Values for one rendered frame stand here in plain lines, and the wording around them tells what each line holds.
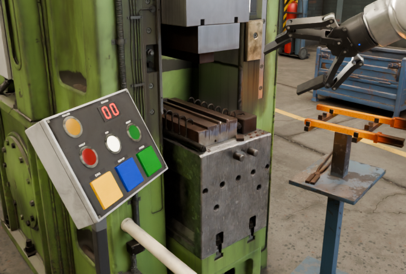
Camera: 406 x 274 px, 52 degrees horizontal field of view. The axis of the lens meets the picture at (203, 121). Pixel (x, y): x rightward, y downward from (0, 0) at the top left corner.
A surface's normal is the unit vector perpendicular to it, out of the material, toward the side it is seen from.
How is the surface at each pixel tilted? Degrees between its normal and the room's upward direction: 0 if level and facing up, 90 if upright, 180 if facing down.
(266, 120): 90
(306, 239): 0
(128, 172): 60
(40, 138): 90
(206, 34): 90
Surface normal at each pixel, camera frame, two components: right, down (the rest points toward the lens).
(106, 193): 0.78, -0.36
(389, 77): -0.76, 0.19
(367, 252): 0.00, -0.95
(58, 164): -0.43, 0.29
